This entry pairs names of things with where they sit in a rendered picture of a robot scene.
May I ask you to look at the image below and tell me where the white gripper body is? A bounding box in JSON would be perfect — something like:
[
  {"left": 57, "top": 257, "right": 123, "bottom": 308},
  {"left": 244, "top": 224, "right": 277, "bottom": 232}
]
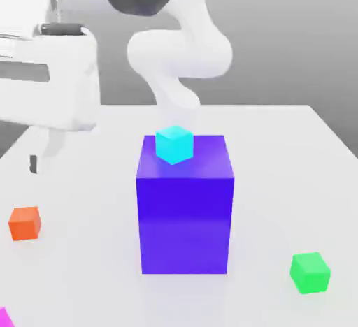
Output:
[{"left": 0, "top": 28, "right": 101, "bottom": 133}]

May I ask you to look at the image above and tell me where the small orange cube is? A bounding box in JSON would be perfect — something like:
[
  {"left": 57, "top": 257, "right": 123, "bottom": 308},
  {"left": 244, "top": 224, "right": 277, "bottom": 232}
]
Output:
[{"left": 8, "top": 205, "right": 43, "bottom": 242}]

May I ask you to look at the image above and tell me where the small cyan cube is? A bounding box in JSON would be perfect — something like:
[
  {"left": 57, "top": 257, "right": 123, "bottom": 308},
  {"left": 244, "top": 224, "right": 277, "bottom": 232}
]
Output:
[{"left": 155, "top": 124, "right": 195, "bottom": 166}]

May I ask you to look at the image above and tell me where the small magenta cube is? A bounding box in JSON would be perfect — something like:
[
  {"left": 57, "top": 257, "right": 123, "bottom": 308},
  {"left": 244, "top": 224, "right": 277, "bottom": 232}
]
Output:
[{"left": 0, "top": 307, "right": 15, "bottom": 327}]

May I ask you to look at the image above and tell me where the small green cube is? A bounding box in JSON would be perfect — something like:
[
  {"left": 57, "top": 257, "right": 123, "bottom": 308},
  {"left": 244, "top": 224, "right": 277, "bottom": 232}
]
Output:
[{"left": 289, "top": 251, "right": 331, "bottom": 296}]

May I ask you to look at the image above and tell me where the large purple box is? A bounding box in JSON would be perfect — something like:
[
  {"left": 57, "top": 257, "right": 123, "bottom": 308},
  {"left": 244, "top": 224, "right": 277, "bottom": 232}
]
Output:
[{"left": 135, "top": 134, "right": 236, "bottom": 275}]

